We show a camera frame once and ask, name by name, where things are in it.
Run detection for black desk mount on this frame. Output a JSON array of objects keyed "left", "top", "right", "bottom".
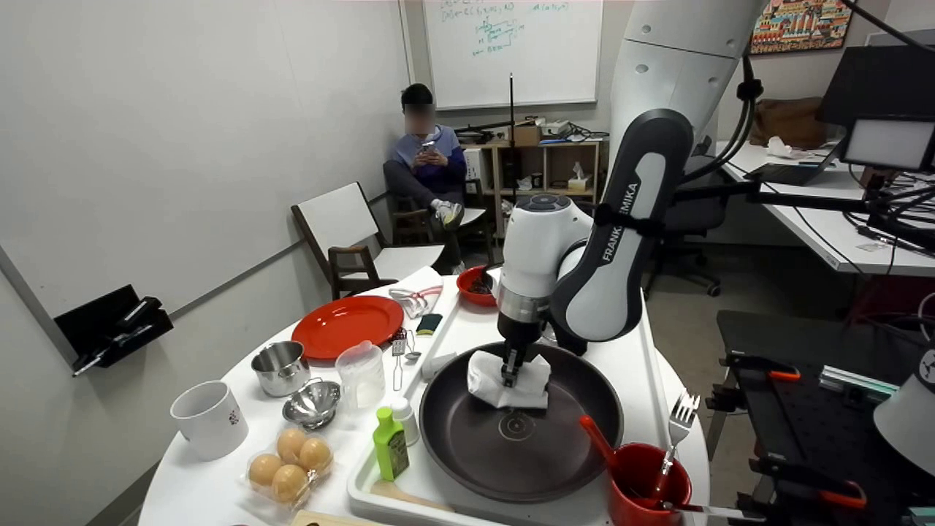
[{"left": 758, "top": 173, "right": 935, "bottom": 247}]

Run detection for white desk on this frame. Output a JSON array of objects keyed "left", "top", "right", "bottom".
[{"left": 714, "top": 135, "right": 935, "bottom": 281}]

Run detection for brown bag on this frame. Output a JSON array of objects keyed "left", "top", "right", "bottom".
[{"left": 747, "top": 95, "right": 826, "bottom": 151}]

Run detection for black swivel chair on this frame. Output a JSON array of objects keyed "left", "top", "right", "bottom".
[{"left": 647, "top": 142, "right": 727, "bottom": 294}]

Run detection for bright laptop screen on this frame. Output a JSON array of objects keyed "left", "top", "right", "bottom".
[{"left": 838, "top": 113, "right": 935, "bottom": 174}]

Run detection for seated person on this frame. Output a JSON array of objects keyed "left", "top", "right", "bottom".
[{"left": 381, "top": 82, "right": 474, "bottom": 230}]

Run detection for small white jar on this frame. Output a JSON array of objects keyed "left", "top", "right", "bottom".
[{"left": 384, "top": 392, "right": 420, "bottom": 450}]

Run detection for toy sushi board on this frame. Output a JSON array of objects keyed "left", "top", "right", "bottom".
[{"left": 290, "top": 507, "right": 356, "bottom": 526}]

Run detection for silver fork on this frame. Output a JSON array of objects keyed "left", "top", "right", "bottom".
[{"left": 650, "top": 388, "right": 708, "bottom": 499}]

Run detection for colorful wall picture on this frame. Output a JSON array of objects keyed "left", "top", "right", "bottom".
[{"left": 747, "top": 0, "right": 857, "bottom": 59}]

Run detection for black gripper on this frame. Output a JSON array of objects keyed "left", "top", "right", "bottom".
[{"left": 495, "top": 315, "right": 550, "bottom": 388}]

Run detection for black wall holder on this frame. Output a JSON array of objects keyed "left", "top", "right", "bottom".
[{"left": 52, "top": 284, "right": 175, "bottom": 376}]

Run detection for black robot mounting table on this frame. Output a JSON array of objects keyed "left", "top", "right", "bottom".
[{"left": 714, "top": 307, "right": 935, "bottom": 526}]

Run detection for brown egg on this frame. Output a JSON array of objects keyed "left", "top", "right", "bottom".
[
  {"left": 299, "top": 434, "right": 337, "bottom": 477},
  {"left": 276, "top": 424, "right": 309, "bottom": 464},
  {"left": 268, "top": 462, "right": 309, "bottom": 504},
  {"left": 246, "top": 453, "right": 286, "bottom": 488}
]

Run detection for red striped white towel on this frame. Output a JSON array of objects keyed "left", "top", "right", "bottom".
[{"left": 387, "top": 266, "right": 451, "bottom": 307}]

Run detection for red plate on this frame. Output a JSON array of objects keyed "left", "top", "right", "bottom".
[{"left": 290, "top": 291, "right": 407, "bottom": 366}]

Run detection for orange handled clamp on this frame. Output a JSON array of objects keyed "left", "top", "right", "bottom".
[
  {"left": 755, "top": 453, "right": 870, "bottom": 513},
  {"left": 725, "top": 350, "right": 807, "bottom": 388}
]

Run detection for large wall whiteboard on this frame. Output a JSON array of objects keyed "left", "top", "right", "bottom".
[{"left": 420, "top": 0, "right": 609, "bottom": 110}]

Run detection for red cup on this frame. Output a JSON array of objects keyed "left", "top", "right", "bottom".
[{"left": 609, "top": 440, "right": 695, "bottom": 526}]

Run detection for steel cup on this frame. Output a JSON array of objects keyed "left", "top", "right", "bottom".
[{"left": 248, "top": 338, "right": 312, "bottom": 401}]

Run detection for white tray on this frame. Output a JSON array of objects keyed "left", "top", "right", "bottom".
[{"left": 344, "top": 275, "right": 676, "bottom": 526}]

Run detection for red bowl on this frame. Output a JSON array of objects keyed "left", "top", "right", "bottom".
[{"left": 457, "top": 262, "right": 502, "bottom": 312}]

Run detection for green bottle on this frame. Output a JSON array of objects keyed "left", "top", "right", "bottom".
[{"left": 372, "top": 402, "right": 416, "bottom": 485}]

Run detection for white seat wooden chair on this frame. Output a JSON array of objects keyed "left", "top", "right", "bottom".
[{"left": 290, "top": 180, "right": 444, "bottom": 300}]

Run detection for black monitor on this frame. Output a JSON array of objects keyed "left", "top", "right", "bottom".
[{"left": 815, "top": 40, "right": 935, "bottom": 126}]

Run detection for orange utensil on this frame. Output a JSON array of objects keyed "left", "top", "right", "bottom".
[{"left": 578, "top": 412, "right": 626, "bottom": 469}]

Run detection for clear glass cup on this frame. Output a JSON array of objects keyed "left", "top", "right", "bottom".
[
  {"left": 334, "top": 338, "right": 389, "bottom": 417},
  {"left": 167, "top": 376, "right": 252, "bottom": 462}
]

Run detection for black frying pan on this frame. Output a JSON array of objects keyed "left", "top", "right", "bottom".
[{"left": 417, "top": 336, "right": 626, "bottom": 504}]

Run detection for green silver bar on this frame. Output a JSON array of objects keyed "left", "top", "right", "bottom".
[{"left": 819, "top": 363, "right": 902, "bottom": 402}]

